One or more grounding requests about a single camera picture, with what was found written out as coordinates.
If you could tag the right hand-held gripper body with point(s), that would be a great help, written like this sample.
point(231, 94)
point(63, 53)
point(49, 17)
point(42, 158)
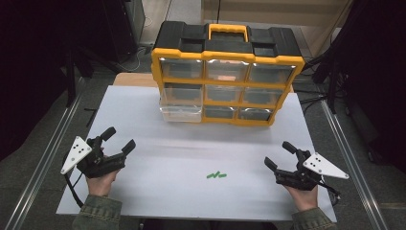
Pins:
point(297, 179)

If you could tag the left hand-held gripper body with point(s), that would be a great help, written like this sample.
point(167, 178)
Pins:
point(95, 163)

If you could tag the large clear plastic drawer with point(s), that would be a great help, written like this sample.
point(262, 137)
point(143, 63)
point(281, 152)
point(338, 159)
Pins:
point(180, 114)

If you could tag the yellow black organizer cabinet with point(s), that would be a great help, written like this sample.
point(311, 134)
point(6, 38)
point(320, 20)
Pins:
point(223, 44)

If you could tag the person's right hand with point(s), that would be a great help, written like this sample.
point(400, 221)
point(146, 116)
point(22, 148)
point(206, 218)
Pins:
point(304, 199)

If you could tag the person's left hand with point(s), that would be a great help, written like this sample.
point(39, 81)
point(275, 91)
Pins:
point(100, 187)

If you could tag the black hex key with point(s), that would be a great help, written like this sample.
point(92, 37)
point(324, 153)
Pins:
point(92, 116)

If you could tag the white table board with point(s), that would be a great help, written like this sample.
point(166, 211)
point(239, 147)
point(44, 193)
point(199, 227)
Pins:
point(191, 150)

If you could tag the black stand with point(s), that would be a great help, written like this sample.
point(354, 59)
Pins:
point(71, 80)
point(332, 86)

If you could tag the set of small clear bins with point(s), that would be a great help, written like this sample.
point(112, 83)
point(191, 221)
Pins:
point(269, 74)

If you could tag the black computer tower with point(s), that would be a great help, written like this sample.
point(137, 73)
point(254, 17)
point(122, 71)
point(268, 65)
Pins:
point(126, 28)

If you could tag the aluminium floor rail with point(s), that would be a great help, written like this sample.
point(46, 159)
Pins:
point(41, 166)
point(351, 166)

